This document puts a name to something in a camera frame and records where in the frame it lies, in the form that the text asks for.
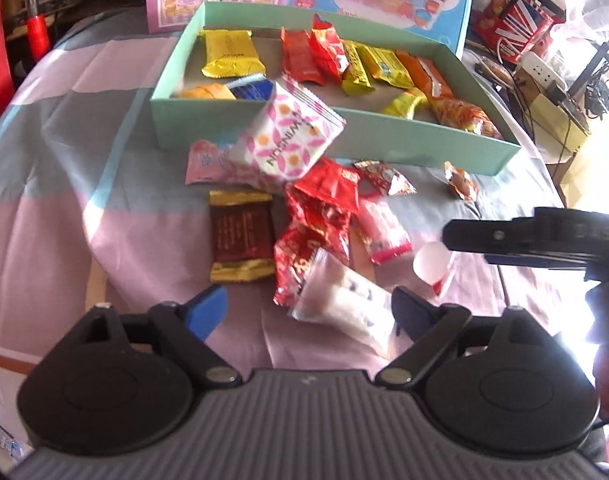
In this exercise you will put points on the dark blue snack packet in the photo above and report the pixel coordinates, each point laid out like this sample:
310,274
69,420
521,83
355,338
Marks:
252,91

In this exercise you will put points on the flag pattern biscuit tin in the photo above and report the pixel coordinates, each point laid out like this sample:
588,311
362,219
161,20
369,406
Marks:
519,25

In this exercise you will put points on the white power strip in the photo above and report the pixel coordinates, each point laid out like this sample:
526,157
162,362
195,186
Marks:
537,67

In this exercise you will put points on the brown gold chocolate packet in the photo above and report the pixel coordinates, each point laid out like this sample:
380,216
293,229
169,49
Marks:
242,235

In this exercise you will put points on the long yellow bar packet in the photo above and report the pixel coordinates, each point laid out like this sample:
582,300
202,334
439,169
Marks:
404,105

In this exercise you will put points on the small brown candy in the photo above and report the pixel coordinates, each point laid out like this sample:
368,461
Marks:
462,182

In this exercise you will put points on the red rainbow candy bag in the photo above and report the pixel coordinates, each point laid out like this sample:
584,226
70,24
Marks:
309,230

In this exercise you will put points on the yellow foil snack packet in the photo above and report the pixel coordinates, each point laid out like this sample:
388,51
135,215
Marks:
229,52

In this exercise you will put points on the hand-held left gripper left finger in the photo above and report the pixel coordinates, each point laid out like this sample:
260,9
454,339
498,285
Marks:
204,310

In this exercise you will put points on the small round jelly cup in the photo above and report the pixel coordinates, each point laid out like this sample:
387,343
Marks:
429,262

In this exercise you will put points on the yellow orange candy wrapper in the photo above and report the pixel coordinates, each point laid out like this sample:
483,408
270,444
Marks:
204,91

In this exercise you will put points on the blue scooter with red grip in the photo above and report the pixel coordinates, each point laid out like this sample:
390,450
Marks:
36,30

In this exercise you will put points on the clear white snack packet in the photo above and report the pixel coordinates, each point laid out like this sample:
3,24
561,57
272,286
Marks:
344,305

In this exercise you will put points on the pale yellow box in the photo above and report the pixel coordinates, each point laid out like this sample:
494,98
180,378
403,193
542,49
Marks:
554,115

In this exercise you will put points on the red white snack packet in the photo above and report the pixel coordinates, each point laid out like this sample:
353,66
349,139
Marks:
329,55

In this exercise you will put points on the orange packet with silver stripe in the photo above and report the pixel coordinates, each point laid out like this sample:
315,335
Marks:
424,77

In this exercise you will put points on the orange red chips packet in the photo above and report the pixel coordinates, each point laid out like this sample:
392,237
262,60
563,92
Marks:
459,115

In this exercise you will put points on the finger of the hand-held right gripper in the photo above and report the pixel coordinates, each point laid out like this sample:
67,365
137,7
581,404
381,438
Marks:
484,235

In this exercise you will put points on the mint green cardboard box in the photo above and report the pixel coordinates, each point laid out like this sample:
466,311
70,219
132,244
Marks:
409,145

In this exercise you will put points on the pink snack packet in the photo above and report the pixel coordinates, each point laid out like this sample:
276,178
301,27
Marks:
207,165

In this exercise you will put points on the pink red clear packet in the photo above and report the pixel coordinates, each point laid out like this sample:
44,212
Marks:
384,235

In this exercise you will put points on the small cartoon candy packet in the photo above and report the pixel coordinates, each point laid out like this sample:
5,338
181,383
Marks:
384,177

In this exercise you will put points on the blue toy box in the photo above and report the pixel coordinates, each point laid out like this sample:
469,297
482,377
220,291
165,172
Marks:
449,15

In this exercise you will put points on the red orange snack packet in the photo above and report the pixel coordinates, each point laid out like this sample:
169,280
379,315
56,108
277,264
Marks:
297,55

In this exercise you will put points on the pink grey checked cloth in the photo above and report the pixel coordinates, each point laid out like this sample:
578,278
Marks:
84,160

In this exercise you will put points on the white pink-flower snack packet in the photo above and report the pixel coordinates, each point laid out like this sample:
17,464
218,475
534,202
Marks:
284,135

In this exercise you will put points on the yellow cracker packet blue label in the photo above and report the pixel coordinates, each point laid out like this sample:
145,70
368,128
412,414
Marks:
384,67

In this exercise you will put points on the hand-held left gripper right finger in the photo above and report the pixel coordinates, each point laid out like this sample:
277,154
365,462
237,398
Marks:
409,310

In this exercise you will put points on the brown wrapped pastry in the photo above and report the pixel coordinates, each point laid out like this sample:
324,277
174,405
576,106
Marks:
494,69

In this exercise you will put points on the long yellow cheese stick packet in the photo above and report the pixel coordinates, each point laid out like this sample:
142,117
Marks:
355,72

